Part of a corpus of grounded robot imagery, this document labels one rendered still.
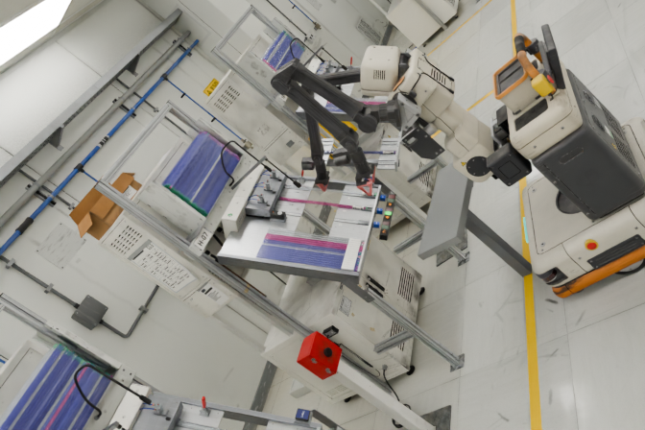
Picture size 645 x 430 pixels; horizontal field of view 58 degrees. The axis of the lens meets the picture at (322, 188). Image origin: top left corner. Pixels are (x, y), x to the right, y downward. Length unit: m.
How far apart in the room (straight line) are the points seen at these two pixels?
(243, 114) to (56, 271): 1.64
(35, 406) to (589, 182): 2.17
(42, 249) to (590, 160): 3.38
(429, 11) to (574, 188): 5.11
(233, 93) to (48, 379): 2.39
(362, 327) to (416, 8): 4.97
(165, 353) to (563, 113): 3.13
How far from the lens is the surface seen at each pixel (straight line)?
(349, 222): 3.02
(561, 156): 2.35
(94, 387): 2.41
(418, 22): 7.42
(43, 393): 2.35
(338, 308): 3.03
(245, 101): 4.09
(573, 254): 2.61
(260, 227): 3.03
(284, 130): 4.11
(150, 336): 4.34
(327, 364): 2.59
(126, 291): 4.38
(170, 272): 3.14
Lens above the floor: 1.82
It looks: 16 degrees down
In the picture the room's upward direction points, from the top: 51 degrees counter-clockwise
